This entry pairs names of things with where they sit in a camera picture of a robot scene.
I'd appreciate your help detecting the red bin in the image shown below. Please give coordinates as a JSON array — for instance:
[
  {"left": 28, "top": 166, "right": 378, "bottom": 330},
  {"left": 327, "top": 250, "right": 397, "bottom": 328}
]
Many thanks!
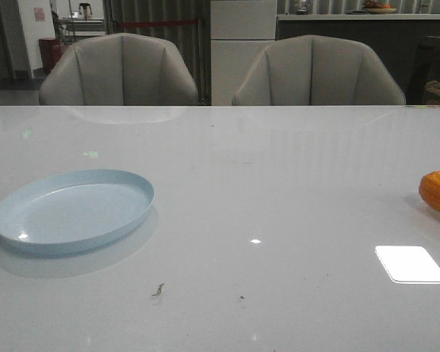
[{"left": 38, "top": 38, "right": 62, "bottom": 74}]

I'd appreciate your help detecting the dark wooden side chair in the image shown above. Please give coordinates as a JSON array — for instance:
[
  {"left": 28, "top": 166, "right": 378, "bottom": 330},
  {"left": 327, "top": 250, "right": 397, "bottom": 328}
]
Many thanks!
[{"left": 406, "top": 36, "right": 440, "bottom": 105}]

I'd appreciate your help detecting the white cabinet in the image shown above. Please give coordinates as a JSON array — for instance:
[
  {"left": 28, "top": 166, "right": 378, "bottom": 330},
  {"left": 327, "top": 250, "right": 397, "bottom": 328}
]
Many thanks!
[{"left": 210, "top": 1, "right": 277, "bottom": 106}]

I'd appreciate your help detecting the light blue round plate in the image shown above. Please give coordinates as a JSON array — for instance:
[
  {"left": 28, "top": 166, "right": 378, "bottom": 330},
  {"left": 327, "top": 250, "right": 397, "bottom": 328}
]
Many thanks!
[{"left": 0, "top": 169, "right": 155, "bottom": 255}]

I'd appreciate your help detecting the left beige upholstered chair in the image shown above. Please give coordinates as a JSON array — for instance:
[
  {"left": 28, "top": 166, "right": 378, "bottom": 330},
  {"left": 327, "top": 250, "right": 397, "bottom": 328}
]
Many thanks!
[{"left": 39, "top": 33, "right": 198, "bottom": 106}]

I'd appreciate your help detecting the fruit bowl on counter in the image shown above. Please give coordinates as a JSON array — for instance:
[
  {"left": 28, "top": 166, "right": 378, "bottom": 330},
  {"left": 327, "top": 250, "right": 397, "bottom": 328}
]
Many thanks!
[{"left": 363, "top": 0, "right": 397, "bottom": 15}]

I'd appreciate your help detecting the red barrier belt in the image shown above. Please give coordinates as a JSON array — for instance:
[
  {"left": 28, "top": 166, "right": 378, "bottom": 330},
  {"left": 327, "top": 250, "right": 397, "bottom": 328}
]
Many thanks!
[{"left": 116, "top": 18, "right": 198, "bottom": 28}]

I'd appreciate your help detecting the right beige upholstered chair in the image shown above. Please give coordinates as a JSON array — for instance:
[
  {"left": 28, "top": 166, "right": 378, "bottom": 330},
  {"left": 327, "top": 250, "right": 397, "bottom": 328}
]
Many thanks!
[{"left": 232, "top": 35, "right": 406, "bottom": 106}]

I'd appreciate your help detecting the beige upholstered chair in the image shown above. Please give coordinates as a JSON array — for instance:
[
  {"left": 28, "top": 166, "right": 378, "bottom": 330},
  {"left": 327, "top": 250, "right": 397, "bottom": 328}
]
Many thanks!
[
  {"left": 232, "top": 35, "right": 406, "bottom": 106},
  {"left": 39, "top": 33, "right": 198, "bottom": 106}
]

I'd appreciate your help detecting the orange plastic corn cob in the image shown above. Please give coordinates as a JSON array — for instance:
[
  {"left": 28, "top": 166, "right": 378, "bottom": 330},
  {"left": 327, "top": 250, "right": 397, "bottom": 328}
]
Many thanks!
[{"left": 419, "top": 171, "right": 440, "bottom": 212}]

